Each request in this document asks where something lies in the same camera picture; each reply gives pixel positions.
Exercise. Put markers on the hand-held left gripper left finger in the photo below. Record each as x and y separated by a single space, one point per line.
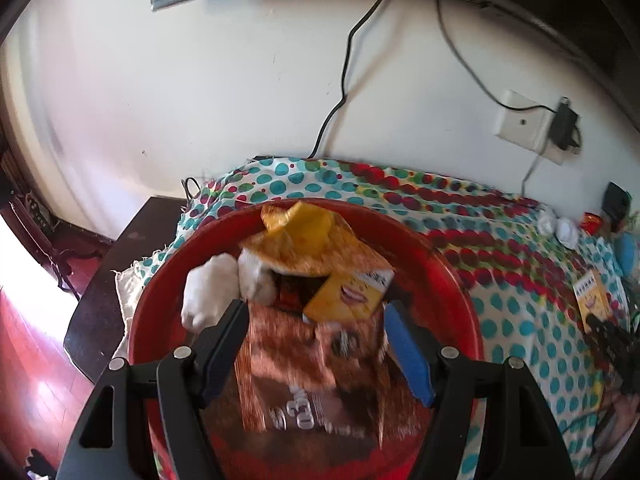
220 360

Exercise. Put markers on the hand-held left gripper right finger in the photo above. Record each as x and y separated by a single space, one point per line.
407 355

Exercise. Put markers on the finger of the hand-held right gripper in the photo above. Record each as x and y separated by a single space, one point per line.
610 335

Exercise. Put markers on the pale yellow carton box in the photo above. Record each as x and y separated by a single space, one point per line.
590 295

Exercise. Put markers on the brown cereal packet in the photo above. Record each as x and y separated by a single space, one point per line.
290 350

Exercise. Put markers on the red plastic basin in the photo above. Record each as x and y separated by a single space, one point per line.
425 260

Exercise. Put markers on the yellow snack packet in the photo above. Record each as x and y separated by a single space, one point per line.
310 225

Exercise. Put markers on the blue object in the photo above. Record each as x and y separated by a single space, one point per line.
627 255

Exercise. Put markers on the small red packet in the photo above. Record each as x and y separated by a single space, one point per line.
592 221

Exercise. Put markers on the dotted colourful tablecloth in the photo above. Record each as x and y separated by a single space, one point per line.
500 270

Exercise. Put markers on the dark object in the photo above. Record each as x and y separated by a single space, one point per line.
617 200

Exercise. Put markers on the dark wooden table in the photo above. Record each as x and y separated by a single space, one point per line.
115 270

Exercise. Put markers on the dark wooden chair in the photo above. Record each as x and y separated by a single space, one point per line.
55 260

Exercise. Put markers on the black plug adapter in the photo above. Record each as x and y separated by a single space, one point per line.
564 122

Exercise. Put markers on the white wall socket plate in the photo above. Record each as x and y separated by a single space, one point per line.
520 122

